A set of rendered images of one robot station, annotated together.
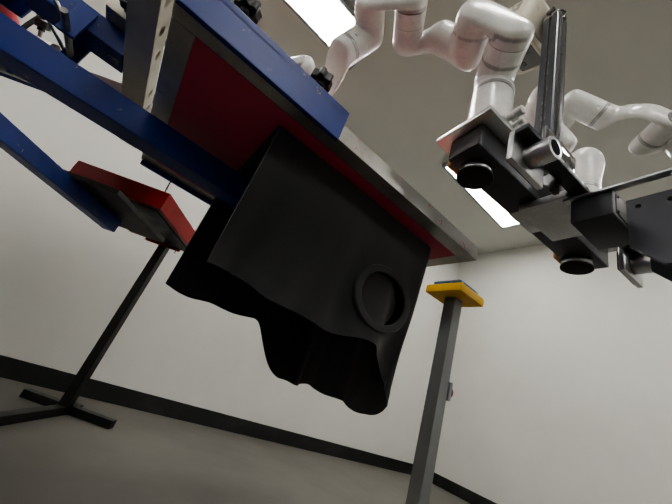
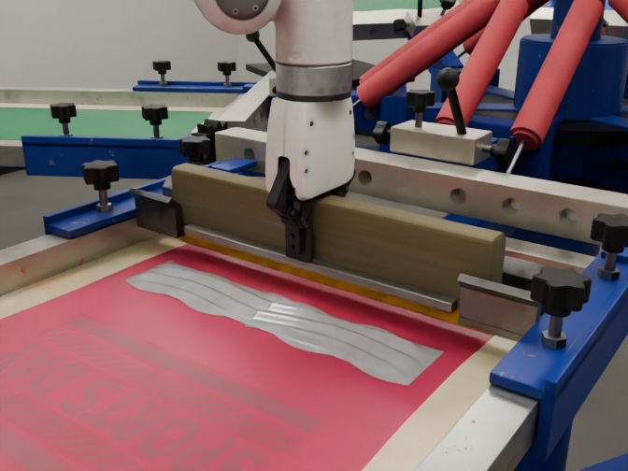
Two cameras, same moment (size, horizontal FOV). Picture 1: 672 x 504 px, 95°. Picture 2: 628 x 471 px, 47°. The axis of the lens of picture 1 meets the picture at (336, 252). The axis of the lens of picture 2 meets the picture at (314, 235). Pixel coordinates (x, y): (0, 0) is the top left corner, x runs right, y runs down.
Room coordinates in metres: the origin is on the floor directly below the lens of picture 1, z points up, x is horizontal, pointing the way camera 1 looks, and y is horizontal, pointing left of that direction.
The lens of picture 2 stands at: (1.29, 0.03, 1.29)
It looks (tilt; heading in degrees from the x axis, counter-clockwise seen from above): 21 degrees down; 156
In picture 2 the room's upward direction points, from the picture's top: straight up
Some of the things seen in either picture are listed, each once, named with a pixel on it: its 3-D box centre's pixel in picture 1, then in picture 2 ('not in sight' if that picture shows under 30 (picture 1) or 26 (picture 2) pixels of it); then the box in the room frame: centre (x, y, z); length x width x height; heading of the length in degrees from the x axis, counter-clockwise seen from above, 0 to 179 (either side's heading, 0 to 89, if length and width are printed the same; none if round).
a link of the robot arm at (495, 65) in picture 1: (497, 74); not in sight; (0.50, -0.23, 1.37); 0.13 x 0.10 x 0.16; 167
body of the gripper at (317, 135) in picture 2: not in sight; (313, 136); (0.64, 0.32, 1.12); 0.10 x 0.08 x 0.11; 120
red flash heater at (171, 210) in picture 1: (147, 215); not in sight; (1.64, 1.05, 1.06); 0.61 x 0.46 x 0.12; 0
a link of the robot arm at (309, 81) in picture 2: not in sight; (318, 75); (0.63, 0.33, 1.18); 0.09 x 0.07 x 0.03; 120
